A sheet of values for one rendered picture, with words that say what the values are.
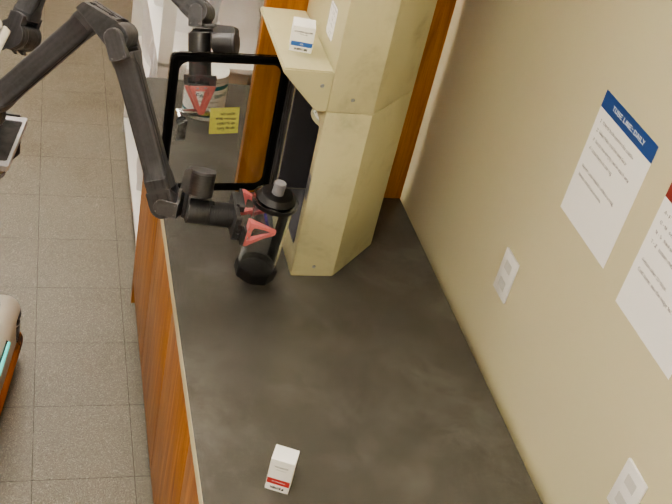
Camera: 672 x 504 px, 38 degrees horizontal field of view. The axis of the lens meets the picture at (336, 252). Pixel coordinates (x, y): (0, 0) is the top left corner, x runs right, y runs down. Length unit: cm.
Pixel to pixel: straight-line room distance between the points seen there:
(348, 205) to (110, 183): 218
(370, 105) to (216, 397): 73
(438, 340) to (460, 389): 17
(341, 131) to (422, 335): 54
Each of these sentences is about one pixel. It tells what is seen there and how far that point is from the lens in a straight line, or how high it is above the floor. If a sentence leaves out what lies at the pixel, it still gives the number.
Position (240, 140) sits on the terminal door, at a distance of 256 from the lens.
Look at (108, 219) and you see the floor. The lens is 418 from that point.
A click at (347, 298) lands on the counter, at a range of 243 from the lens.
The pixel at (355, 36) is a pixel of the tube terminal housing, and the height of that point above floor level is 160.
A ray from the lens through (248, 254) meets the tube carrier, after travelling 230.
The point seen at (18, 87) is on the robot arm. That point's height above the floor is 133.
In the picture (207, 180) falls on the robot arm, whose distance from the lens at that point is 220.
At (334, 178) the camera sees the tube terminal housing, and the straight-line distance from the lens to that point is 231.
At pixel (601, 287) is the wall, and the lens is 195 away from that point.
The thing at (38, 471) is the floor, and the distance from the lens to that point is 318.
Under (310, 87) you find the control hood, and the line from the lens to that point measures 217.
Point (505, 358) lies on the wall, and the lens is 230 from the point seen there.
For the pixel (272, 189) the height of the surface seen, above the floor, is 123.
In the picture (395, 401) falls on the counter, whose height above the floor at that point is 94.
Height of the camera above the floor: 243
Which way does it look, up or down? 35 degrees down
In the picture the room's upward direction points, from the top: 14 degrees clockwise
